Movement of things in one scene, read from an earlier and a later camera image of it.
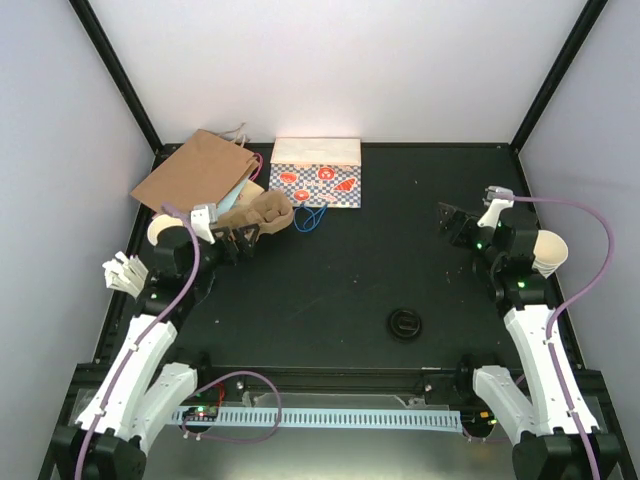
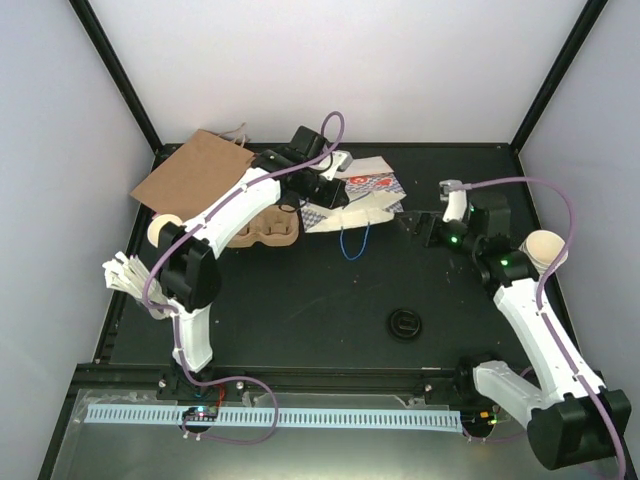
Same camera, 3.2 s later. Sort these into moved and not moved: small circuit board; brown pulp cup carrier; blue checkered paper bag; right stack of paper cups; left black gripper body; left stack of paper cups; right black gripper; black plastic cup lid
Moved: brown pulp cup carrier; right black gripper; left black gripper body; blue checkered paper bag
Not moved: black plastic cup lid; right stack of paper cups; small circuit board; left stack of paper cups
